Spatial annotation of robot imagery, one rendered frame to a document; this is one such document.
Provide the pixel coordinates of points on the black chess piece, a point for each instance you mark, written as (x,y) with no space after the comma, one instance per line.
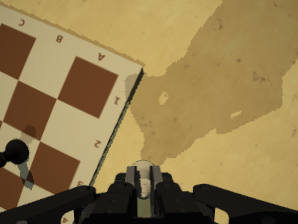
(16,152)

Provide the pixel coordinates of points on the brown and cream chessboard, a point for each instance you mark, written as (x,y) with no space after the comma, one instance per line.
(62,96)

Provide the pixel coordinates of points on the white chess piece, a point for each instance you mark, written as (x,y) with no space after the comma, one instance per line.
(143,179)

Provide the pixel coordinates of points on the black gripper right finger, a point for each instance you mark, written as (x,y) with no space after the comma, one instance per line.
(181,207)

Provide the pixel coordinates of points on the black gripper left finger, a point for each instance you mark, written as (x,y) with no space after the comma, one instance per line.
(111,207)

